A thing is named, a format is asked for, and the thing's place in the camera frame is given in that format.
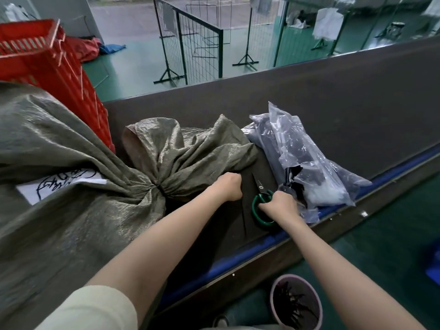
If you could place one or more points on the person's left hand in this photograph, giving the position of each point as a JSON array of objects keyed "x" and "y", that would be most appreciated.
[{"x": 228, "y": 187}]

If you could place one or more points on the person's right hand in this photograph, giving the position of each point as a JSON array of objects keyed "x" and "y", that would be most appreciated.
[{"x": 283, "y": 207}]

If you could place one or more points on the black cable tie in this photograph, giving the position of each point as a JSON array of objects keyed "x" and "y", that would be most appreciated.
[{"x": 244, "y": 219}]

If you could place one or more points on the large grey-green woven sack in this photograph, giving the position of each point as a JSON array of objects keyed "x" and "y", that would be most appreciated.
[{"x": 51, "y": 140}]

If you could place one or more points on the red plastic crate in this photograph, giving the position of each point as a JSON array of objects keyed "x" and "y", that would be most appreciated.
[{"x": 24, "y": 30}]

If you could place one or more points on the person's right forearm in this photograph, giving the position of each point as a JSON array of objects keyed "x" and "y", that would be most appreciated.
[{"x": 343, "y": 271}]

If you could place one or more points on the person's left forearm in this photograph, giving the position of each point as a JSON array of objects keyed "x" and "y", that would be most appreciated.
[{"x": 154, "y": 250}]

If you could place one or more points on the clear plastic bag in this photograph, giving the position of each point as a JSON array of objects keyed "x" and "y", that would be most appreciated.
[{"x": 292, "y": 144}]

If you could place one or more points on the person's shoe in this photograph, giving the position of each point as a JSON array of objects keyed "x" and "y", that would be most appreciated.
[{"x": 220, "y": 321}]

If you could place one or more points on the person's cream shirt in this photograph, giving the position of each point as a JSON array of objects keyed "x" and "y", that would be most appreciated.
[{"x": 92, "y": 309}]

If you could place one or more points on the white plastic bag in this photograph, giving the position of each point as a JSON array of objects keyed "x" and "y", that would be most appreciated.
[{"x": 17, "y": 11}]

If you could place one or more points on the pink waste bin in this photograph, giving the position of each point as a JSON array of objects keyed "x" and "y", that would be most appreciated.
[{"x": 272, "y": 299}]

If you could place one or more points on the blue plastic crate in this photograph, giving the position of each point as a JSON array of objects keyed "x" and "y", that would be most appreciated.
[{"x": 433, "y": 264}]

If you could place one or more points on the crumpled white sheet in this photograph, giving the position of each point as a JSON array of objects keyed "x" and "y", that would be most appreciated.
[{"x": 297, "y": 22}]

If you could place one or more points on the grey hanging cloth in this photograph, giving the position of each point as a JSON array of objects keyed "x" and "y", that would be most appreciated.
[
  {"x": 168, "y": 17},
  {"x": 260, "y": 5}
]

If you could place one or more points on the blue cloth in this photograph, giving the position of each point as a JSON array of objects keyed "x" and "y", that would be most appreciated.
[{"x": 111, "y": 48}]

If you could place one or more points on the red cloth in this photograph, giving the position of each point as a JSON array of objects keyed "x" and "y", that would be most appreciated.
[{"x": 86, "y": 48}]

